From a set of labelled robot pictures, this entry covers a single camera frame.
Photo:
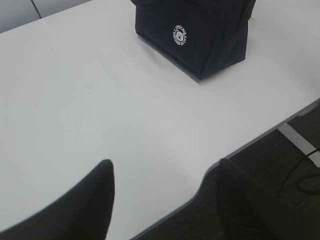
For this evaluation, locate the white table leg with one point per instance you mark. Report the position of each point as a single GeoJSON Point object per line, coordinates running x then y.
{"type": "Point", "coordinates": [301, 143]}

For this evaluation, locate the dark blue lunch bag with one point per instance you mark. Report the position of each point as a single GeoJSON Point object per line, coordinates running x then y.
{"type": "Point", "coordinates": [202, 37]}

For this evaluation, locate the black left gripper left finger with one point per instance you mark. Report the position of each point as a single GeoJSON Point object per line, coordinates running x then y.
{"type": "Point", "coordinates": [82, 213]}

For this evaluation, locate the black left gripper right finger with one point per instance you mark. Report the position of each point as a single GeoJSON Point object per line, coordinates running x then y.
{"type": "Point", "coordinates": [248, 212]}

